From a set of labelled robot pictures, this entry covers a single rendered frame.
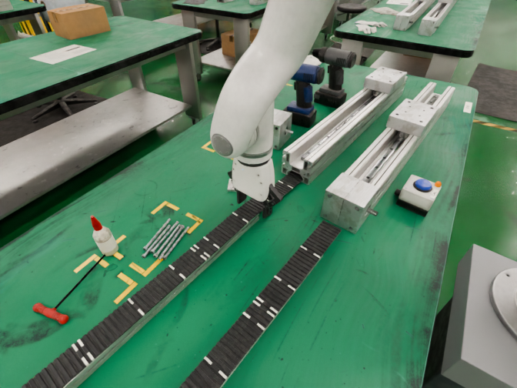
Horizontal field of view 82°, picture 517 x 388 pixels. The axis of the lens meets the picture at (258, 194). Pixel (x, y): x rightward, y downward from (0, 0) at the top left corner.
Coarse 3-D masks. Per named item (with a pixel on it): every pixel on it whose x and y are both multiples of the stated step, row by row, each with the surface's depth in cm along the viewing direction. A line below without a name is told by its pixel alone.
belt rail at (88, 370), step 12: (228, 240) 70; (216, 252) 68; (204, 264) 66; (192, 276) 64; (180, 288) 62; (168, 300) 61; (156, 312) 59; (144, 324) 58; (120, 336) 53; (108, 348) 52; (96, 360) 51; (84, 372) 50; (72, 384) 50
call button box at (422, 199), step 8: (416, 176) 82; (408, 184) 80; (432, 184) 80; (400, 192) 80; (408, 192) 78; (416, 192) 77; (424, 192) 77; (432, 192) 77; (400, 200) 81; (408, 200) 79; (416, 200) 78; (424, 200) 76; (432, 200) 75; (408, 208) 81; (416, 208) 79; (424, 208) 78; (424, 216) 79
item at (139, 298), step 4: (136, 292) 59; (140, 292) 60; (132, 296) 58; (136, 296) 59; (140, 296) 58; (144, 296) 58; (136, 300) 58; (140, 300) 58; (144, 300) 58; (148, 300) 58; (140, 304) 57; (144, 304) 57; (148, 304) 57; (152, 304) 58; (144, 308) 57; (148, 308) 57
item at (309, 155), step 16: (368, 96) 120; (384, 96) 114; (336, 112) 105; (352, 112) 113; (368, 112) 105; (320, 128) 97; (336, 128) 102; (352, 128) 98; (304, 144) 91; (320, 144) 95; (336, 144) 94; (288, 160) 89; (304, 160) 84; (320, 160) 87; (304, 176) 88
